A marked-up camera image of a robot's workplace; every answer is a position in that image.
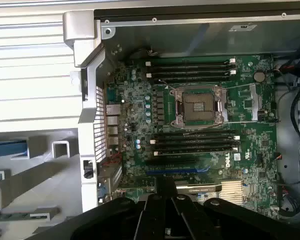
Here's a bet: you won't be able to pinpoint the silver CPU socket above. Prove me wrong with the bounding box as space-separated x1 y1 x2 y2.
169 84 230 127

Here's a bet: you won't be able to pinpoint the thick black cable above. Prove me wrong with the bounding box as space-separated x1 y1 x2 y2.
289 51 300 141

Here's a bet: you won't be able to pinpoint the green RAM stick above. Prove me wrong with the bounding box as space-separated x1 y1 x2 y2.
0 211 51 222

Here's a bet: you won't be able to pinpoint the black fan wire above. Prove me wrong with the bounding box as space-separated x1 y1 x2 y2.
126 46 161 61

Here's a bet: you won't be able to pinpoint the silver coin cell battery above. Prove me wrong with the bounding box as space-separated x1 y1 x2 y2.
253 70 266 82

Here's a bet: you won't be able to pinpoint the RAM slot white latches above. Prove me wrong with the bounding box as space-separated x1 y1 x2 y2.
144 57 237 67
153 146 240 157
149 134 241 146
145 69 237 79

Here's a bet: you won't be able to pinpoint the silver socket locking lever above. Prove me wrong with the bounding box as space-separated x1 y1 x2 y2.
162 119 282 129
157 79 252 91

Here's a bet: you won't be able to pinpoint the white case sticker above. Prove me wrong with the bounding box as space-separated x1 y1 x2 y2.
228 23 258 33

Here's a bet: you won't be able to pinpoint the grey plastic parts rack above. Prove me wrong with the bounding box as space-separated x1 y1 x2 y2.
0 128 84 240

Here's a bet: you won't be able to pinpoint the green Dell motherboard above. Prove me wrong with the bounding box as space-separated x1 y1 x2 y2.
103 53 282 221

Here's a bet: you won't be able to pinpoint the black expansion slot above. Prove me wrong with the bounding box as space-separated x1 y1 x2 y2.
144 157 195 166

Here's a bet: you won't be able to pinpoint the black Nvidia graphics card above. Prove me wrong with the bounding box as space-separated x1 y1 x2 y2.
174 183 222 195

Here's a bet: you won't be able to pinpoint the thin red wire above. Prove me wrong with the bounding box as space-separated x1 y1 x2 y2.
101 153 123 168

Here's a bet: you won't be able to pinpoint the silver finned chipset heat sink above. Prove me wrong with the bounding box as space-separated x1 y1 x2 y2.
220 179 245 205

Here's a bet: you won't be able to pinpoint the open grey PC case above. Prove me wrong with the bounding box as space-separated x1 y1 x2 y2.
62 8 300 240

